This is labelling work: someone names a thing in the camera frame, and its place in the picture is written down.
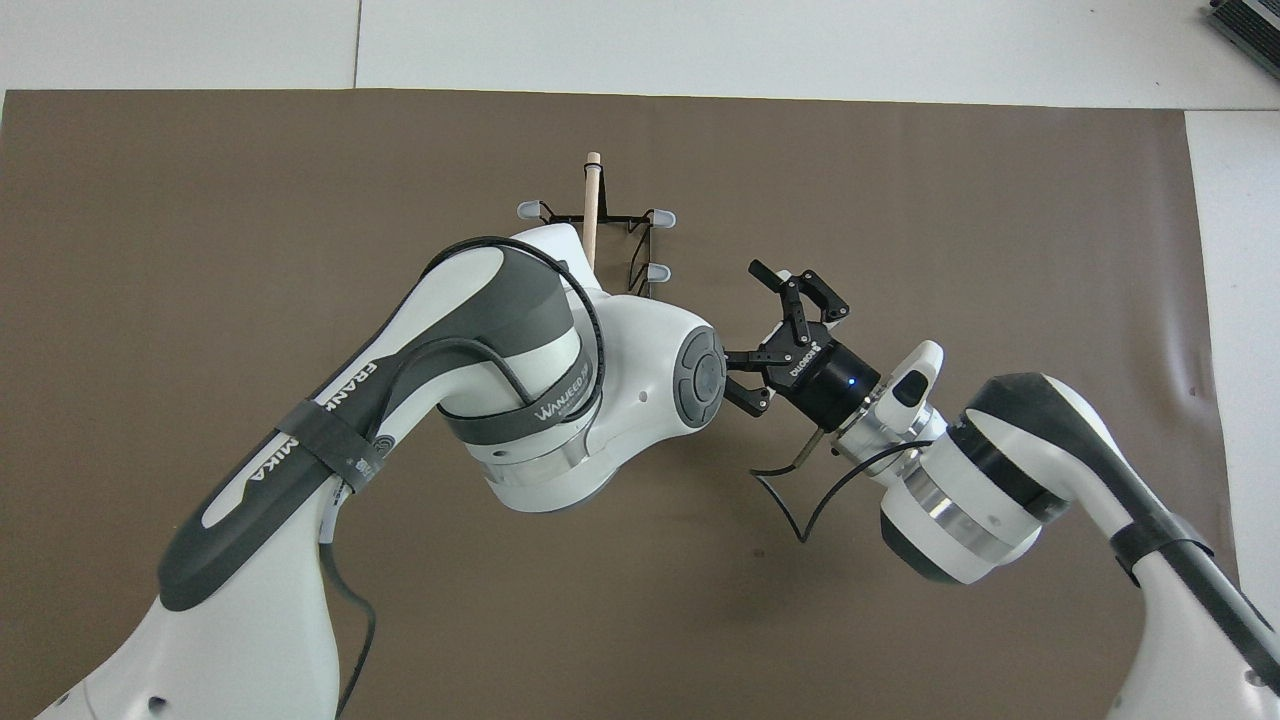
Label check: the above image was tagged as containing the grey ribbed device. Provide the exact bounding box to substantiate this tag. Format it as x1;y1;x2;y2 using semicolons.
1205;0;1280;51

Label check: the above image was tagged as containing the brown table mat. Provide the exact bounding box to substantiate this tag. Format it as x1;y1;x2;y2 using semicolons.
0;88;1257;720

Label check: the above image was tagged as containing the black wire cup rack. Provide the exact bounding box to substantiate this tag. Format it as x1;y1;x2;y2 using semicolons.
517;152;677;301

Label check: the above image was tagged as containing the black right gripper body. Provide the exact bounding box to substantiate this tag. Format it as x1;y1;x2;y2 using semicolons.
765;338;883;433

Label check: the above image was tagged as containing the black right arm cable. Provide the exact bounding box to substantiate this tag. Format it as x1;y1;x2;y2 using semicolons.
750;428;936;544

